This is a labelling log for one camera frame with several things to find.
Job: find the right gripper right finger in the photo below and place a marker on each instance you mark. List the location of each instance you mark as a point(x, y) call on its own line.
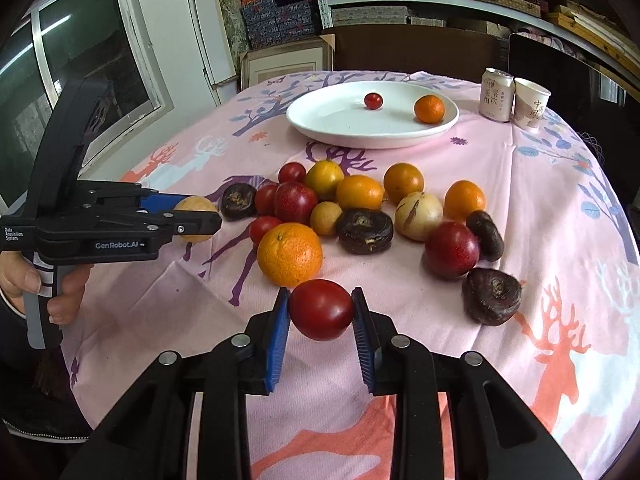
point(494, 433)

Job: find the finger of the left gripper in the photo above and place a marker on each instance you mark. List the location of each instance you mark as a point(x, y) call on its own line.
point(159, 202)
point(190, 222)

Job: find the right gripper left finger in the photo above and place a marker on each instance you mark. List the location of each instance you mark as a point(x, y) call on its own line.
point(146, 433)

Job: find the dark purple fruit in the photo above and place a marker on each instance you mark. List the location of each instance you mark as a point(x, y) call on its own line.
point(238, 201)
point(489, 239)
point(491, 297)
point(365, 231)

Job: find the large orange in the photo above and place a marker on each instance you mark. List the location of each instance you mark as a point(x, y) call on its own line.
point(290, 254)

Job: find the small tan longan fruit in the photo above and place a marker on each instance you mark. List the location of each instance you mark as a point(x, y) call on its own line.
point(324, 218)

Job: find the orange round fruit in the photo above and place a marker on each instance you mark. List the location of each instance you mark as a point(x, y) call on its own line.
point(462, 199)
point(402, 179)

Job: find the small red cherry tomato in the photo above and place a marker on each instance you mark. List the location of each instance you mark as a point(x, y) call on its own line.
point(373, 101)

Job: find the striped pepino melon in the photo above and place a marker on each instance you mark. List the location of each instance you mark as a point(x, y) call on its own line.
point(417, 215)

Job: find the small orange mandarin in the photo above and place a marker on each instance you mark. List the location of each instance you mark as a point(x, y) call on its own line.
point(429, 109)

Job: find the yellow orange tomato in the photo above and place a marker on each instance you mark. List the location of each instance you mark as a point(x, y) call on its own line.
point(323, 178)

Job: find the person left hand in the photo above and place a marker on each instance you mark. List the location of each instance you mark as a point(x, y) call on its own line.
point(19, 277)

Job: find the white plate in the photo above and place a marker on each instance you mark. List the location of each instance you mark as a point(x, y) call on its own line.
point(336, 115)

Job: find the pink deer tablecloth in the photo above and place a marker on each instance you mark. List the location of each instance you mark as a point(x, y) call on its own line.
point(572, 350)

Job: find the white board panel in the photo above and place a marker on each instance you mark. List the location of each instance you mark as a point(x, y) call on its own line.
point(213, 44)

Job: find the framed picture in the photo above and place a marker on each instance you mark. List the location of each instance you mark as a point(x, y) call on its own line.
point(305, 55)

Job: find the dark wooden cabinet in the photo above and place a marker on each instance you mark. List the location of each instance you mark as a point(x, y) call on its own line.
point(409, 49)

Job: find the paper cup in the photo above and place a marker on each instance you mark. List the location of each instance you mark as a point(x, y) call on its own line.
point(531, 101)

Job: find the pink drink can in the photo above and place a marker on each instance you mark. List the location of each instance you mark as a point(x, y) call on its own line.
point(496, 95)

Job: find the window frame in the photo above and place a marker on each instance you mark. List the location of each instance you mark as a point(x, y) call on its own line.
point(55, 42)

